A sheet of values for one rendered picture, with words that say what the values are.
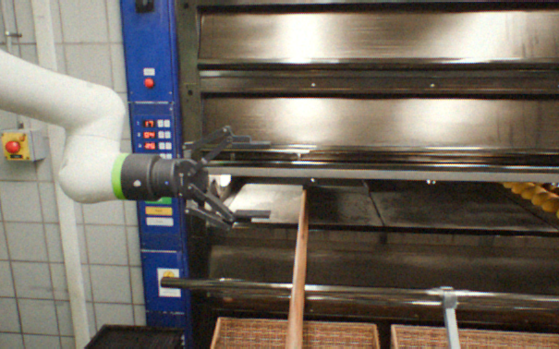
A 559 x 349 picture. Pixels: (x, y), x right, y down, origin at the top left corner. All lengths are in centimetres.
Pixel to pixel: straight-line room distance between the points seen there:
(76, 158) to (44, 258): 94
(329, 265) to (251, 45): 77
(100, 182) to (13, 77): 22
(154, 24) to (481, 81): 100
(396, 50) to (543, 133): 51
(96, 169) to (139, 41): 64
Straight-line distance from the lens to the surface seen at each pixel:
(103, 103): 85
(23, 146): 156
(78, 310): 175
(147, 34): 137
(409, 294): 108
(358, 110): 132
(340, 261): 145
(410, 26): 134
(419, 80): 133
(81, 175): 83
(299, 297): 94
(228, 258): 148
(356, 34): 131
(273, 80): 130
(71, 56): 152
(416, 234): 143
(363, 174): 118
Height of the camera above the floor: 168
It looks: 13 degrees down
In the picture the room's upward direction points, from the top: straight up
